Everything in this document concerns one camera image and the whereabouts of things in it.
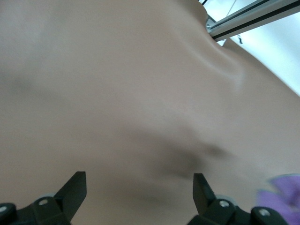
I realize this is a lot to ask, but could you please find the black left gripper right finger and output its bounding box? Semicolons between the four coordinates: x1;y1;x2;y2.
187;173;289;225

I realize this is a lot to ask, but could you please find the aluminium camera mount pole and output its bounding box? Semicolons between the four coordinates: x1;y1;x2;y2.
205;0;300;47

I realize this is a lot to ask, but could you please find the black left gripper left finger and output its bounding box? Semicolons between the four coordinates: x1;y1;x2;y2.
0;171;88;225

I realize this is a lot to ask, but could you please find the purple microfibre towel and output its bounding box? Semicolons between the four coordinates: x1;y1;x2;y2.
255;173;300;225

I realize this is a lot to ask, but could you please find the brown table cover mat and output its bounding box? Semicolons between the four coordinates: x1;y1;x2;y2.
0;0;300;225

